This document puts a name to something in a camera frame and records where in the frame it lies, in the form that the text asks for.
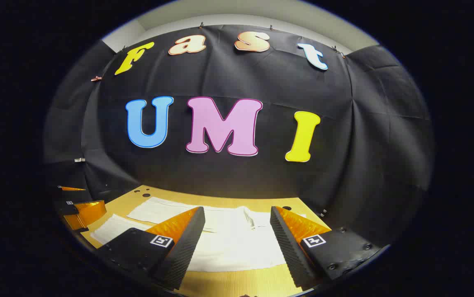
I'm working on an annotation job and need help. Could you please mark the white jeans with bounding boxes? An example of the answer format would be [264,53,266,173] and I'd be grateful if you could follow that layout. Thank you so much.
[90,196,308,273]

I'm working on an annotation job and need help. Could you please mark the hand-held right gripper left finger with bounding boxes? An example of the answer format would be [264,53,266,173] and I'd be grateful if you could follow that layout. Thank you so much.
[96,206,206,291]

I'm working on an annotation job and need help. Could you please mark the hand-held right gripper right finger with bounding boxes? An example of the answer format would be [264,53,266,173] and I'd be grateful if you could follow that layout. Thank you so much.
[269,205,383,288]

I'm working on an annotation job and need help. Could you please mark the black backdrop cloth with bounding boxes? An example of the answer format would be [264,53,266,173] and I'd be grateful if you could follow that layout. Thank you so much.
[43,24,435,248]

